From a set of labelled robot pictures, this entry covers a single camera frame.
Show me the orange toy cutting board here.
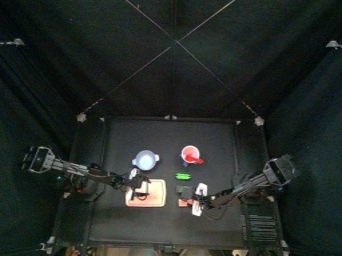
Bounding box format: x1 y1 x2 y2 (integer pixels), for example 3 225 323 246
124 178 168 209

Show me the green toy pea pod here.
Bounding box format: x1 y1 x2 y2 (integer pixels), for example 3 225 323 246
173 172 193 182

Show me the light blue toy pot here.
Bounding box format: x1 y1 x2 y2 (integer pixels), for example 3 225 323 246
130 149 161 172

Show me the black plate with white text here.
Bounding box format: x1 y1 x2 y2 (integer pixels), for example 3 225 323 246
245 213 280 245

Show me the red toy cup with handle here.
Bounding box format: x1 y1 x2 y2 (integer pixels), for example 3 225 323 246
180 144 205 168

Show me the thin diagonal frame cord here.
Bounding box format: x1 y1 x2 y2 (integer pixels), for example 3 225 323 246
81 0 237 114
124 0 259 118

